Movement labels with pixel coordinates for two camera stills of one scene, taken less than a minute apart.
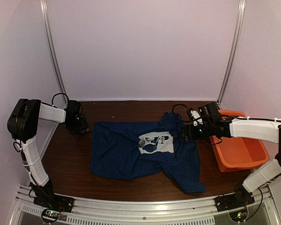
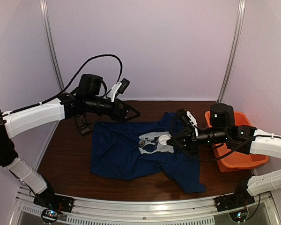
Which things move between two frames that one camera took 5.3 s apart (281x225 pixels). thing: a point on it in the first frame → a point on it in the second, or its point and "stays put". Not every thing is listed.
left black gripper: (83, 126) → (121, 117)
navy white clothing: (136, 150) stays put
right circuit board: (239, 216) stays put
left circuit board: (50, 215) stays put
